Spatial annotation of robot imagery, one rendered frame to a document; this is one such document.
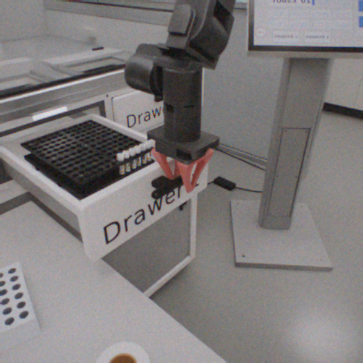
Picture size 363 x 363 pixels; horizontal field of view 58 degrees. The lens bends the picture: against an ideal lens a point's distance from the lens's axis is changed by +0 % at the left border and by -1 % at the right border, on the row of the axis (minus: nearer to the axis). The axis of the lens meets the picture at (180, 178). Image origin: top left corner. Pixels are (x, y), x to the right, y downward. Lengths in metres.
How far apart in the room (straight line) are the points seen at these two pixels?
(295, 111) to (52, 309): 1.22
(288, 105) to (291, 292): 0.82
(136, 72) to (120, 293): 0.35
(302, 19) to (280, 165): 0.63
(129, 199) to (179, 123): 0.15
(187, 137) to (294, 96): 1.03
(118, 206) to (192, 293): 1.06
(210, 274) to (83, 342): 1.13
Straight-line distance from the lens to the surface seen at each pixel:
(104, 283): 0.60
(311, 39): 1.35
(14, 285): 0.60
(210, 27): 0.48
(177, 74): 0.46
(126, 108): 0.90
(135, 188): 0.53
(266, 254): 1.70
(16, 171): 0.73
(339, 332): 1.56
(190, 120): 0.48
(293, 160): 1.61
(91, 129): 0.79
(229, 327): 1.46
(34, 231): 0.74
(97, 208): 0.50
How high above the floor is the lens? 1.21
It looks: 33 degrees down
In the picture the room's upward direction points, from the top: straight up
